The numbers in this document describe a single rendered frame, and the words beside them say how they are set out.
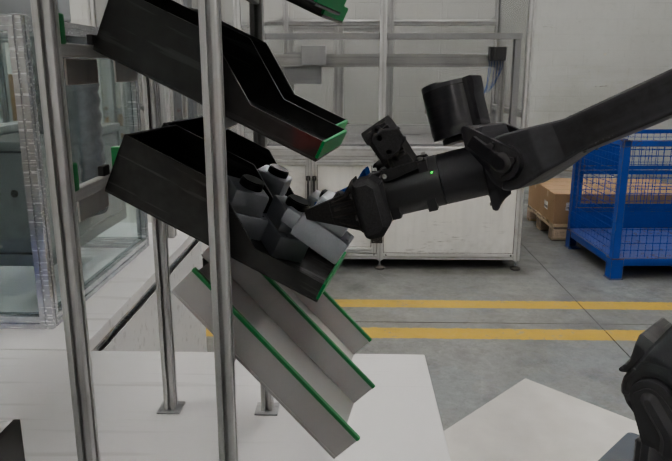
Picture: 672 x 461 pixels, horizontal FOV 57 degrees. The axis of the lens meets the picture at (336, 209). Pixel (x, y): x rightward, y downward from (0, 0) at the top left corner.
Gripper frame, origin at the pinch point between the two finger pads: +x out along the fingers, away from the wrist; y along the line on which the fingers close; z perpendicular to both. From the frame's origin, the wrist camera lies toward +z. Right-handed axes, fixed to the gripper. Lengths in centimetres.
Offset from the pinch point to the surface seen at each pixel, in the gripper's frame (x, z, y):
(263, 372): 13.3, -17.0, 4.0
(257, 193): 9.6, 3.4, -1.1
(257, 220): 10.8, 0.1, -1.7
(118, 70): 27.6, 23.7, -10.6
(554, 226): -61, -128, -474
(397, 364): 9, -41, -48
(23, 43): 67, 41, -48
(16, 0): 78, 55, -65
